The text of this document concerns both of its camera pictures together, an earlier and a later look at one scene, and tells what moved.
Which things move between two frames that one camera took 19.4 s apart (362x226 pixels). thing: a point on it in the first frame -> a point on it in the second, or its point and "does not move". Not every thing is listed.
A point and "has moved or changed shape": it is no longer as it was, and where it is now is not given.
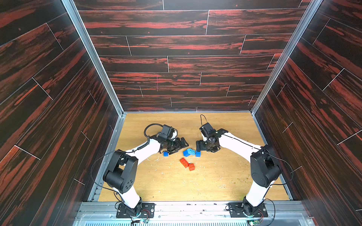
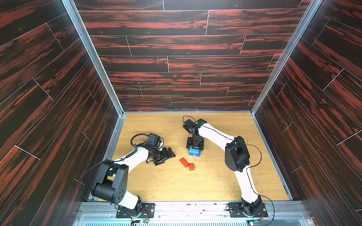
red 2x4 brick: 184,162 does not move
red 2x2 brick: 191,166 does not move
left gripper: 178,146 -> 165,156
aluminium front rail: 194,213 does not move
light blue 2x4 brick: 189,152 has moved or changed shape
